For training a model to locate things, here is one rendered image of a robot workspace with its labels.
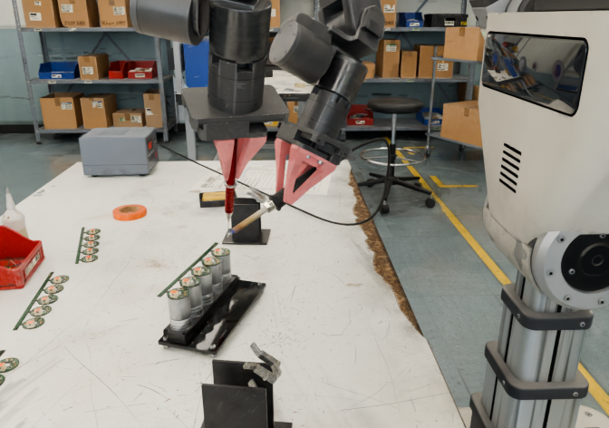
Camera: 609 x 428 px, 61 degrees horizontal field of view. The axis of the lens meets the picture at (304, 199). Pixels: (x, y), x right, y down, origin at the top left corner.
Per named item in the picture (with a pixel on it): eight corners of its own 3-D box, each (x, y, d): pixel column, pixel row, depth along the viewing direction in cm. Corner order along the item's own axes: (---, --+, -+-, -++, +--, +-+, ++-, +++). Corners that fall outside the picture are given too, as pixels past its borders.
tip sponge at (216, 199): (235, 196, 108) (235, 189, 107) (238, 205, 103) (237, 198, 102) (198, 199, 106) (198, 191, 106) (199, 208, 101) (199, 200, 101)
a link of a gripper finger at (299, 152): (274, 199, 65) (306, 131, 64) (251, 185, 71) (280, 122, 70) (314, 216, 68) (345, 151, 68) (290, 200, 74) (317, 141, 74)
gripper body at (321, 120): (309, 144, 63) (335, 89, 62) (273, 130, 71) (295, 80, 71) (347, 163, 66) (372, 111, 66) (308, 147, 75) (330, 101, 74)
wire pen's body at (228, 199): (224, 215, 62) (227, 138, 56) (221, 207, 63) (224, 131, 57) (236, 213, 63) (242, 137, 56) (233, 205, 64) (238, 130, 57)
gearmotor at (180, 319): (196, 327, 60) (193, 288, 58) (186, 339, 58) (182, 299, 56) (178, 324, 61) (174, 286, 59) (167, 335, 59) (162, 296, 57)
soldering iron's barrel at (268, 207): (237, 238, 67) (277, 209, 69) (232, 228, 66) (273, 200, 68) (234, 233, 68) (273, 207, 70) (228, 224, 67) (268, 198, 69)
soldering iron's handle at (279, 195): (281, 214, 68) (353, 163, 72) (273, 199, 67) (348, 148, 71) (273, 208, 70) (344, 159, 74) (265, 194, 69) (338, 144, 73)
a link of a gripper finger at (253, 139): (188, 163, 61) (188, 92, 55) (246, 158, 63) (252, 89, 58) (199, 199, 56) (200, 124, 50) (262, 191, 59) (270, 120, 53)
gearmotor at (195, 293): (207, 315, 63) (204, 277, 61) (198, 325, 60) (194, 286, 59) (188, 311, 63) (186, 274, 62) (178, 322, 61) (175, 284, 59)
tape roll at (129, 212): (118, 223, 94) (117, 217, 93) (109, 213, 98) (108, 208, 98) (150, 216, 97) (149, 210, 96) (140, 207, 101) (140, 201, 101)
